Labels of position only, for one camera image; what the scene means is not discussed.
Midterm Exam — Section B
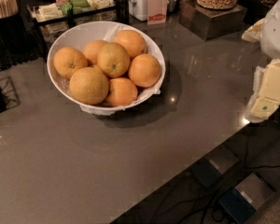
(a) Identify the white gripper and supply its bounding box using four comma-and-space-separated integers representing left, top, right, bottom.
242, 0, 280, 123

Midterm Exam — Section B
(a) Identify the front left large orange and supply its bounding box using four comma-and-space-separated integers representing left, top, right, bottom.
69, 67, 109, 105

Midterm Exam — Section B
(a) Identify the dark metal box stand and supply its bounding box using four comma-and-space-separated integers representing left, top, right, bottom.
179, 0, 246, 41

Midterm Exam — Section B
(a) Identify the upper blue grey box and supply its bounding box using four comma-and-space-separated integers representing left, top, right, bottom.
191, 147, 239, 188

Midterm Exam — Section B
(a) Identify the blue grey box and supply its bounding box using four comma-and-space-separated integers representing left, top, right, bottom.
191, 147, 239, 188
218, 172, 275, 224

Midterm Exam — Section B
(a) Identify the lower blue grey box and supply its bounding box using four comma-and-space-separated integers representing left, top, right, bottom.
218, 172, 275, 224

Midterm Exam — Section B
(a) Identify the black tray of sachets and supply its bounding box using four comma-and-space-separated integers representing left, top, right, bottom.
26, 0, 118, 38

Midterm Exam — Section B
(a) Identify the black stir stick holder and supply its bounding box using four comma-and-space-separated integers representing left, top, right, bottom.
0, 13, 29, 53

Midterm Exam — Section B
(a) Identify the black floor cable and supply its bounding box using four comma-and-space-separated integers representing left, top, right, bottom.
146, 131, 280, 224

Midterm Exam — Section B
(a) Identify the black wire rack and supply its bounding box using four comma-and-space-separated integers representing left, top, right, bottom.
0, 77, 21, 113

